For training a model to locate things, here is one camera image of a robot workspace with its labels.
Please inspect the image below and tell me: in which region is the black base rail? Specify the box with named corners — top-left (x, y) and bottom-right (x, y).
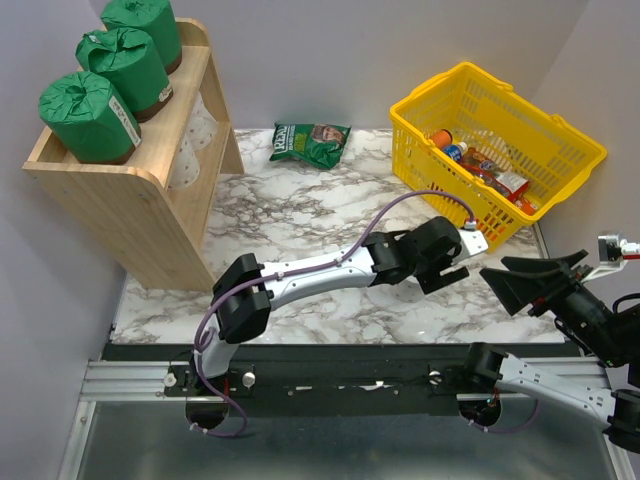
top-left (164, 342), bottom-right (501, 416)

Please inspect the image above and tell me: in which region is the green chips bag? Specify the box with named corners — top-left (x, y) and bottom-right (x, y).
top-left (269, 123), bottom-right (351, 170)

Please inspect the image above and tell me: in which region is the green roll with picture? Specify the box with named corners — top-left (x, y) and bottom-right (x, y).
top-left (38, 71), bottom-right (142, 165)

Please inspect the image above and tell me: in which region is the red white box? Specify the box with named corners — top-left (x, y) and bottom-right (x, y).
top-left (495, 171), bottom-right (530, 201)

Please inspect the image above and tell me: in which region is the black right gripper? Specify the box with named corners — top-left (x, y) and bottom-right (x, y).
top-left (479, 247), bottom-right (631, 365)

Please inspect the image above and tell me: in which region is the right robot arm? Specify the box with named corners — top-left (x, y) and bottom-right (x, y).
top-left (459, 241), bottom-right (639, 453)

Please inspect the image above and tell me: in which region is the blue label bottle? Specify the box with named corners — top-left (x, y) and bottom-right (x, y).
top-left (442, 141), bottom-right (468, 163)

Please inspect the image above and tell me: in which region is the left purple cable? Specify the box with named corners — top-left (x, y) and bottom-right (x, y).
top-left (192, 190), bottom-right (479, 439)

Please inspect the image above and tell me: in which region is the yellow plastic basket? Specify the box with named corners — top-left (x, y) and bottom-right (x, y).
top-left (390, 62), bottom-right (607, 250)

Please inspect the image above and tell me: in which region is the wooden shelf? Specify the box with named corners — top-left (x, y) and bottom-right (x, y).
top-left (23, 18), bottom-right (244, 291)

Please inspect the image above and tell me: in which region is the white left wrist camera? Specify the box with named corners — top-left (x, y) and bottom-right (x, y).
top-left (454, 228), bottom-right (489, 264)

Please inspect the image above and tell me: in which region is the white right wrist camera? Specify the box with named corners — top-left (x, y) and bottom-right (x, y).
top-left (583, 233), bottom-right (639, 283)

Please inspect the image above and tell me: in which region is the white dotted roll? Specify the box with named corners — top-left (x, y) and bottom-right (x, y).
top-left (168, 135), bottom-right (200, 190)
top-left (185, 93), bottom-right (218, 151)
top-left (397, 280), bottom-right (425, 303)

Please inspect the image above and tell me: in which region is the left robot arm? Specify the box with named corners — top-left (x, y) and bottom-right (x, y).
top-left (187, 216), bottom-right (488, 395)

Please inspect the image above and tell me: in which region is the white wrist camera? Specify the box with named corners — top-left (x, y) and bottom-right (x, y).
top-left (583, 233), bottom-right (639, 283)
top-left (454, 228), bottom-right (489, 264)

